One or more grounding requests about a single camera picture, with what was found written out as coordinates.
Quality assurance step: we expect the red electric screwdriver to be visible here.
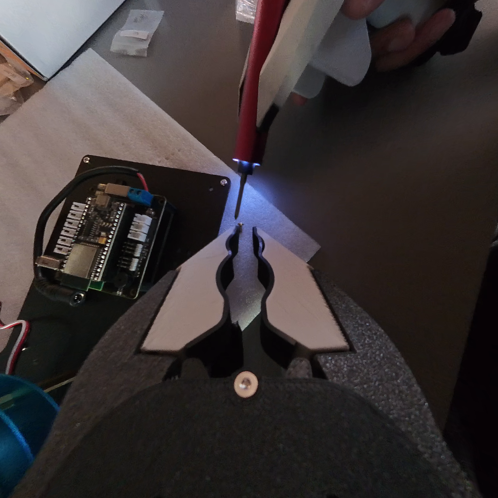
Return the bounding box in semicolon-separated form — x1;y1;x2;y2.
233;0;290;219

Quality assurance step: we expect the white foam sheet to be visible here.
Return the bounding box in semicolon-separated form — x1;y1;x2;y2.
0;48;321;331

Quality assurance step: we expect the black metal base plate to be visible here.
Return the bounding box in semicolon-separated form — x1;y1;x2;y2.
16;155;231;393

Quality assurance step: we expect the black circuit board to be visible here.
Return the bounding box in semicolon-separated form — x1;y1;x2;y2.
35;183;176;299

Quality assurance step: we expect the person's right hand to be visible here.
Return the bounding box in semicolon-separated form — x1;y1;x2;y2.
342;0;457;74

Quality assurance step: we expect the red white servo cable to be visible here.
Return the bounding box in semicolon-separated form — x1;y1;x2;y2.
0;301;32;374

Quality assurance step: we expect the black power cable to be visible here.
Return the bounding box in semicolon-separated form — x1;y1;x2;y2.
33;165;151;309

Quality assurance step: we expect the white orange cardboard box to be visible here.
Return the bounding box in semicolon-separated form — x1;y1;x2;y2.
0;0;126;81

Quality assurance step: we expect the clear bag with beige parts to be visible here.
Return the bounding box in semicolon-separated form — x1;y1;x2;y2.
0;41;36;98

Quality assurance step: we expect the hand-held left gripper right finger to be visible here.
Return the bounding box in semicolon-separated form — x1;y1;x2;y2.
252;226;351;377

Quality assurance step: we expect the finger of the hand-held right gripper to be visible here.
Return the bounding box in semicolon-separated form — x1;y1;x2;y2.
238;49;251;102
255;0;345;133

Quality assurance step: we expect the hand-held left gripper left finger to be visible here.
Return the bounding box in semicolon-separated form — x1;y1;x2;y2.
139;226;240;355

